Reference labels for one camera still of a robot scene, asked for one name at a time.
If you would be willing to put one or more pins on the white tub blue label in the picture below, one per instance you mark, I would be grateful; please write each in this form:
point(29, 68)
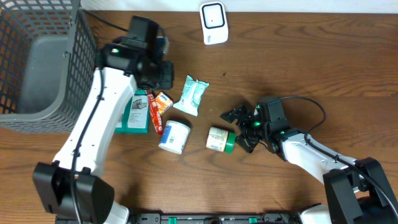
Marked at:
point(174, 137)

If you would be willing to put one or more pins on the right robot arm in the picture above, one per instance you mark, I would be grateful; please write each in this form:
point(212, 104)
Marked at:
point(357, 191)

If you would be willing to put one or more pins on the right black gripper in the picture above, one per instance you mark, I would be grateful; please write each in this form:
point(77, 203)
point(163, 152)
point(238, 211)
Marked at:
point(247, 144)

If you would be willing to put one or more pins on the orange snack packet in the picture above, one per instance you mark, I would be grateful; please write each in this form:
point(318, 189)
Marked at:
point(163, 102)

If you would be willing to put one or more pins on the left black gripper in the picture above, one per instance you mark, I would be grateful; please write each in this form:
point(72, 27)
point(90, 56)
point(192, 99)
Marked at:
point(168, 81)

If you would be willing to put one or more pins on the green box with label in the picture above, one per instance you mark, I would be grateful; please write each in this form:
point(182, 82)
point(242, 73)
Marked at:
point(135, 117)

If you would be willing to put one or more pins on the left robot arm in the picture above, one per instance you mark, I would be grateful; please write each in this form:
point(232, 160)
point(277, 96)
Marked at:
point(71, 186)

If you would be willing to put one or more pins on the grey plastic mesh basket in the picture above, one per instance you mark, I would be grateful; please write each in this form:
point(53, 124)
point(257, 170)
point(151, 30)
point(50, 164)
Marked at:
point(47, 63)

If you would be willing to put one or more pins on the white barcode scanner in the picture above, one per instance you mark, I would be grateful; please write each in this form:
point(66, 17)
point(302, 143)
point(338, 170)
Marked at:
point(214, 23)

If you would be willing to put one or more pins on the mint green wipes pack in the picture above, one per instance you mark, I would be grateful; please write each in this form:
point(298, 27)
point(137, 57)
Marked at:
point(192, 93)

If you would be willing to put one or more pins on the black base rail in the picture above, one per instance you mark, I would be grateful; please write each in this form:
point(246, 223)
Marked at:
point(269, 218)

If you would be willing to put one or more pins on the red packet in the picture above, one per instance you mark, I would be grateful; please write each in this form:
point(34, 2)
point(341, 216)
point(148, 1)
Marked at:
point(154, 113)

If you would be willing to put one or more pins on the green lid white jar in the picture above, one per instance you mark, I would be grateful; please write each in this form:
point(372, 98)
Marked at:
point(221, 140)

